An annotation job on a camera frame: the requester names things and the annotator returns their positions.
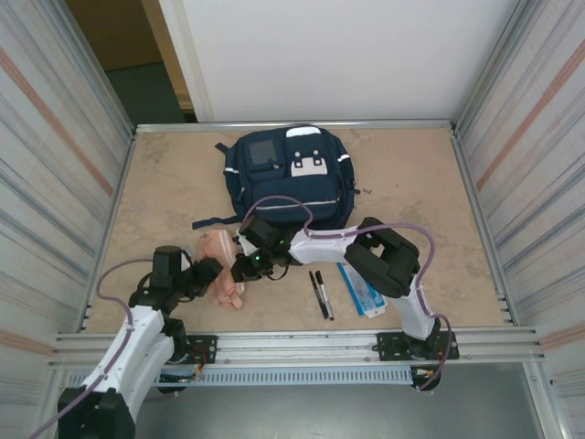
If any aluminium table edge rail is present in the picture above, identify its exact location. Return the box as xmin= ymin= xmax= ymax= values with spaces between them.
xmin=133 ymin=119 xmax=458 ymax=134

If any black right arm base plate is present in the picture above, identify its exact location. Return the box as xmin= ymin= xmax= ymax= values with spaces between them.
xmin=374 ymin=331 xmax=458 ymax=362

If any brown wooden door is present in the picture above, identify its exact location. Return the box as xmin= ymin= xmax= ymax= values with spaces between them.
xmin=66 ymin=0 xmax=164 ymax=72

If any pink pencil case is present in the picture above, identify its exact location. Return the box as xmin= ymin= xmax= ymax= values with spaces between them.
xmin=197 ymin=230 xmax=248 ymax=313

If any white door frame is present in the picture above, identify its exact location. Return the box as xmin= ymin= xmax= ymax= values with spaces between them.
xmin=157 ymin=0 xmax=214 ymax=123

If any thin black pen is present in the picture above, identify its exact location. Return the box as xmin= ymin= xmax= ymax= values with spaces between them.
xmin=308 ymin=271 xmax=329 ymax=319

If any black and white marker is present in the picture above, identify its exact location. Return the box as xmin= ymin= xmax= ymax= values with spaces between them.
xmin=314 ymin=271 xmax=335 ymax=321

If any long aluminium mounting rail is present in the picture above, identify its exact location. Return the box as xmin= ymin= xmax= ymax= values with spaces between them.
xmin=52 ymin=325 xmax=548 ymax=367

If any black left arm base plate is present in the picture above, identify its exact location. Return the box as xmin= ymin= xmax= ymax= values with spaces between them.
xmin=164 ymin=335 xmax=218 ymax=366

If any navy blue backpack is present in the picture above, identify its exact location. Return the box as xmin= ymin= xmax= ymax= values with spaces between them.
xmin=191 ymin=126 xmax=362 ymax=232

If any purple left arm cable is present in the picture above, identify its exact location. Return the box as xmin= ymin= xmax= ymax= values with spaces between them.
xmin=27 ymin=258 xmax=156 ymax=439

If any blue white ruler set package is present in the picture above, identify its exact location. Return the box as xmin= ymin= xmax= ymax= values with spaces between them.
xmin=336 ymin=261 xmax=388 ymax=317

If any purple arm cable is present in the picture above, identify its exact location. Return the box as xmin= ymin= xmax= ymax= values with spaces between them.
xmin=244 ymin=195 xmax=453 ymax=392
xmin=27 ymin=258 xmax=156 ymax=439

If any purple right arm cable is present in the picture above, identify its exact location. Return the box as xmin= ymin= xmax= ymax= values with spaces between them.
xmin=244 ymin=195 xmax=453 ymax=392

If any grey slotted cable tray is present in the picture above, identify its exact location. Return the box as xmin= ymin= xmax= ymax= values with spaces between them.
xmin=66 ymin=368 xmax=415 ymax=388

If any aluminium side rail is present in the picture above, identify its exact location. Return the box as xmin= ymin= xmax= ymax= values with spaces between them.
xmin=450 ymin=126 xmax=520 ymax=327
xmin=80 ymin=127 xmax=139 ymax=333

